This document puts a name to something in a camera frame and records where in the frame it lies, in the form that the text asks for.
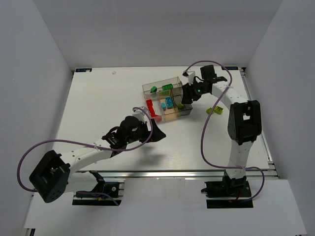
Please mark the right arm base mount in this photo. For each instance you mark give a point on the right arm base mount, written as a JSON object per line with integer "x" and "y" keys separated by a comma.
{"x": 228, "y": 193}

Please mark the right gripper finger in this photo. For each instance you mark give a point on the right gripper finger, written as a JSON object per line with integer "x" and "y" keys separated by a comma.
{"x": 186, "y": 98}
{"x": 186, "y": 88}

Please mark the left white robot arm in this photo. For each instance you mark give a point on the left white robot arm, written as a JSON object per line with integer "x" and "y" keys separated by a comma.
{"x": 59, "y": 173}

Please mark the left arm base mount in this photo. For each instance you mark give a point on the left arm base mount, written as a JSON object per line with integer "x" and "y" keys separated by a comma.
{"x": 104, "y": 193}

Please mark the small green number lego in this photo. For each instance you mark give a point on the small green number lego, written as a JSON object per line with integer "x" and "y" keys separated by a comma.
{"x": 153, "y": 90}

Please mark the blue table label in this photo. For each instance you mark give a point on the blue table label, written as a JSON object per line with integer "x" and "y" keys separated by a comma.
{"x": 83, "y": 70}
{"x": 232, "y": 68}

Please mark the right blue table label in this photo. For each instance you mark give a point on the right blue table label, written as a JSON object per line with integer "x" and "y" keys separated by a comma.
{"x": 232, "y": 68}

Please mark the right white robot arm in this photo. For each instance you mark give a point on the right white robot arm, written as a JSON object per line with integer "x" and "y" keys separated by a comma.
{"x": 244, "y": 120}

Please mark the long clear smoky container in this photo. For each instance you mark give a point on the long clear smoky container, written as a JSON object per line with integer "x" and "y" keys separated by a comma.
{"x": 176, "y": 82}

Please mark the amber transparent container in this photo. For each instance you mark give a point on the amber transparent container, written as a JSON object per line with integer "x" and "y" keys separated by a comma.
{"x": 169, "y": 114}

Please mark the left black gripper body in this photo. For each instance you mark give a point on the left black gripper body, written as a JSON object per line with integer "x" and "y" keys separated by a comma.
{"x": 149, "y": 131}

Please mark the lime curved lego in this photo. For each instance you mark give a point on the lime curved lego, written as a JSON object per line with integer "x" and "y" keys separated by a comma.
{"x": 218, "y": 110}

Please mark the red curved lego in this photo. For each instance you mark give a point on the red curved lego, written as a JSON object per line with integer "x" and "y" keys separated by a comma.
{"x": 153, "y": 114}

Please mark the grey smoky container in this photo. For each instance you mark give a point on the grey smoky container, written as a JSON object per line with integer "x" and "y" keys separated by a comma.
{"x": 177, "y": 98}

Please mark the cyan small lego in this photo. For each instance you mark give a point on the cyan small lego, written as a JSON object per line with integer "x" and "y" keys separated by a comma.
{"x": 163, "y": 105}

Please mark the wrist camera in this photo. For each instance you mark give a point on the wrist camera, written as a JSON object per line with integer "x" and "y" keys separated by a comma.
{"x": 190, "y": 75}
{"x": 140, "y": 114}

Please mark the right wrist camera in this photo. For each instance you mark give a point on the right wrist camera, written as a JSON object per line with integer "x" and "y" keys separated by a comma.
{"x": 190, "y": 75}

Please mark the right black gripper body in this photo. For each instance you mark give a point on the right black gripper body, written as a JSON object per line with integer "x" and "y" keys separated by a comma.
{"x": 186, "y": 92}

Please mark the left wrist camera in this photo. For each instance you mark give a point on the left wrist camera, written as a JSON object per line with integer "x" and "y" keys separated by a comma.
{"x": 140, "y": 114}

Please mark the cyan long lego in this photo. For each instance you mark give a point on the cyan long lego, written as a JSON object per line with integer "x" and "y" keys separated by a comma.
{"x": 169, "y": 102}

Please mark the left blue table label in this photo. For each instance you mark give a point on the left blue table label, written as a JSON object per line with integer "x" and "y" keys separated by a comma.
{"x": 83, "y": 70}

